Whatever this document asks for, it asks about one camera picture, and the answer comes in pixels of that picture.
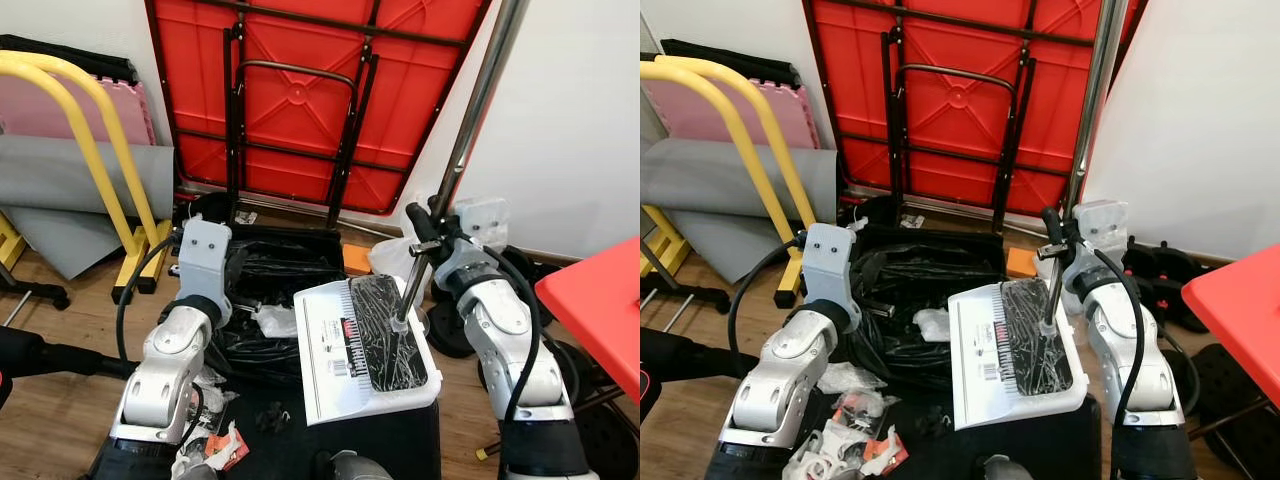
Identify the white plastic bag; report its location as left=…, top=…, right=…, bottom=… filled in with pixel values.
left=368, top=195, right=441, bottom=291

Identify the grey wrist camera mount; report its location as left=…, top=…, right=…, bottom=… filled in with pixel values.
left=175, top=218, right=234, bottom=326
left=798, top=223, right=861, bottom=331
left=448, top=196, right=513, bottom=286
left=1070, top=200, right=1131, bottom=286

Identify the pink foam mat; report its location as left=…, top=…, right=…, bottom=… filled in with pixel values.
left=640, top=78, right=821, bottom=151
left=0, top=72, right=156, bottom=146

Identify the black foam mat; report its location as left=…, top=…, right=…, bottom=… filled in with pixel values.
left=0, top=35, right=136, bottom=86
left=660, top=38, right=801, bottom=89

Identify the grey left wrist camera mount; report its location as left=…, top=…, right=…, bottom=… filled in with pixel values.
left=798, top=223, right=861, bottom=331
left=175, top=218, right=234, bottom=326

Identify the red plastic table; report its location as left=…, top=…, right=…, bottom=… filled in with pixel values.
left=535, top=235, right=640, bottom=406
left=1182, top=243, right=1280, bottom=346

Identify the red folded table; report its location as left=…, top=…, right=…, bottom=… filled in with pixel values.
left=143, top=0, right=493, bottom=216
left=803, top=0, right=1146, bottom=216

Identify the black rubbish bag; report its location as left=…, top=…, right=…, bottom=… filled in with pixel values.
left=845, top=225, right=1011, bottom=391
left=195, top=225, right=346, bottom=386

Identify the orange red foil packet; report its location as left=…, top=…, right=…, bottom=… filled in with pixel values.
left=860, top=425, right=909, bottom=476
left=203, top=420, right=251, bottom=473

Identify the silver right robot leg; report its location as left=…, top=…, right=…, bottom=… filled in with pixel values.
left=318, top=450, right=396, bottom=480
left=975, top=455, right=1036, bottom=480

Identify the black foam bench roller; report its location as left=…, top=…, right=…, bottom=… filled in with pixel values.
left=640, top=328, right=741, bottom=421
left=0, top=325, right=136, bottom=411

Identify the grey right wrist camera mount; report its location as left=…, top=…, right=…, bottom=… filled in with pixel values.
left=448, top=196, right=513, bottom=286
left=1070, top=200, right=1131, bottom=286

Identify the clear wrapper with red print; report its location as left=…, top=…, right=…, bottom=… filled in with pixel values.
left=835, top=392, right=886, bottom=431

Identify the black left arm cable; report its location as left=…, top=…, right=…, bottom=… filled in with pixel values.
left=115, top=235, right=181, bottom=366
left=727, top=238, right=803, bottom=371

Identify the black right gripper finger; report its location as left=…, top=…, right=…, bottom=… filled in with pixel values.
left=1040, top=206, right=1069, bottom=253
left=405, top=202, right=443, bottom=251

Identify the black weight plate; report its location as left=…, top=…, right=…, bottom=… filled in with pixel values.
left=570, top=395, right=640, bottom=480
left=1192, top=343, right=1280, bottom=441

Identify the grey rolled mat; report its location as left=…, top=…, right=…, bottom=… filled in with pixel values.
left=0, top=135, right=176, bottom=281
left=640, top=138, right=839, bottom=286

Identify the yellow steel bench frame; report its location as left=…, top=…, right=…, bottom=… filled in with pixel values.
left=640, top=55, right=813, bottom=306
left=0, top=50, right=176, bottom=306

